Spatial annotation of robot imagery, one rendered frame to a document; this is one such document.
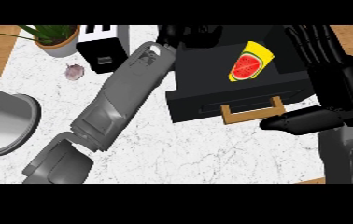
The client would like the black drawer front, wooden handle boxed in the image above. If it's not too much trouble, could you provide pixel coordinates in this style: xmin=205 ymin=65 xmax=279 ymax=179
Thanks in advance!
xmin=163 ymin=77 xmax=320 ymax=126

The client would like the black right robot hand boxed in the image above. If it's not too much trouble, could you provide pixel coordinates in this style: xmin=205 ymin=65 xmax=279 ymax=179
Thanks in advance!
xmin=258 ymin=24 xmax=353 ymax=136

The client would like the green plant in pot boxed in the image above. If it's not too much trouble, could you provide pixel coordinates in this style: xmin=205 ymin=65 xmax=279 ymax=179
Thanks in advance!
xmin=16 ymin=24 xmax=82 ymax=58

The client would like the grey metal bowl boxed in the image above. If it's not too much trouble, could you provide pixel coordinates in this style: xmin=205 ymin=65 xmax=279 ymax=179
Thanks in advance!
xmin=0 ymin=90 xmax=42 ymax=157

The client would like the black appliance with white label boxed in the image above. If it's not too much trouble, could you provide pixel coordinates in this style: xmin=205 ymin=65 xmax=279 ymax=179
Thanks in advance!
xmin=73 ymin=24 xmax=131 ymax=75

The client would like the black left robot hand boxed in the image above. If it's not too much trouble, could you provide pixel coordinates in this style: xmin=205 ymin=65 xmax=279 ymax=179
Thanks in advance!
xmin=155 ymin=24 xmax=224 ymax=49

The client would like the yellow cup with watermelon print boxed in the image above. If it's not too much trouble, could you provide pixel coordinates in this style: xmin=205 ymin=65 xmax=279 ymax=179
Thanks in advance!
xmin=227 ymin=40 xmax=276 ymax=83

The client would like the pale purple garlic bulb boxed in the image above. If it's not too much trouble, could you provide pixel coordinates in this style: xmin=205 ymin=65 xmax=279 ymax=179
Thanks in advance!
xmin=63 ymin=63 xmax=87 ymax=82

